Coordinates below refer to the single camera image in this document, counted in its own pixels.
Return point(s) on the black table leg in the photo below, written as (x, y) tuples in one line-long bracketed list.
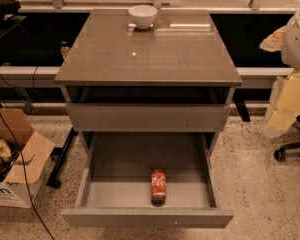
[(59, 154)]

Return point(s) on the red coke can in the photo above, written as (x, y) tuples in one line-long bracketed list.
[(158, 186)]

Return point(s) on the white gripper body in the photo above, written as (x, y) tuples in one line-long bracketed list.
[(297, 42)]

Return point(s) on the open middle drawer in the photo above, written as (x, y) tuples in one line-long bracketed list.
[(115, 189)]

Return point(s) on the small bottle behind cabinet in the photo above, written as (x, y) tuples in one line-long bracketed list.
[(65, 48)]

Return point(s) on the chip bags in box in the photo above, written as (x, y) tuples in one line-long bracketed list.
[(7, 158)]

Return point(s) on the white ceramic bowl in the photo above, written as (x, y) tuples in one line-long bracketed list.
[(143, 16)]

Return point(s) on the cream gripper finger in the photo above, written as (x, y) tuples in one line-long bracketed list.
[(284, 105), (274, 41)]

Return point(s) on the cardboard box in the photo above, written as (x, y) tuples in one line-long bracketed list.
[(33, 151)]

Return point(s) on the closed top drawer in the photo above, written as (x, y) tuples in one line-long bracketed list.
[(146, 118)]

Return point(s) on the grey drawer cabinet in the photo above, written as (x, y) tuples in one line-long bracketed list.
[(180, 60)]

